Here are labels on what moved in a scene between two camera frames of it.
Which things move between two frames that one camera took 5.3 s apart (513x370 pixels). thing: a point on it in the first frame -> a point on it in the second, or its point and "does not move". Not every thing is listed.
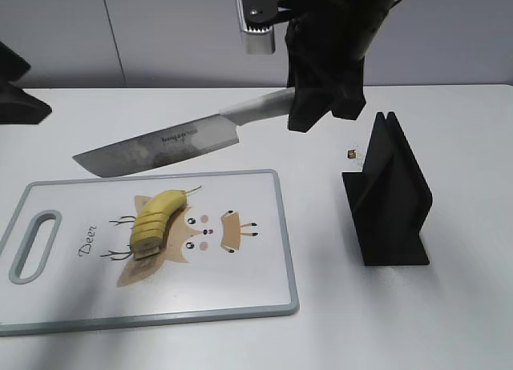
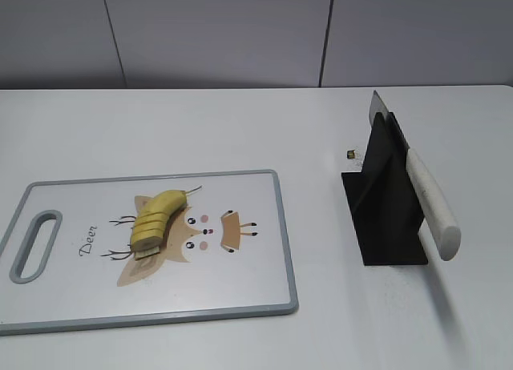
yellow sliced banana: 150,223 does not move
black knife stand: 389,200 does not move
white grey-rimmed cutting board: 227,255 does not move
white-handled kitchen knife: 201,135 -> 439,220
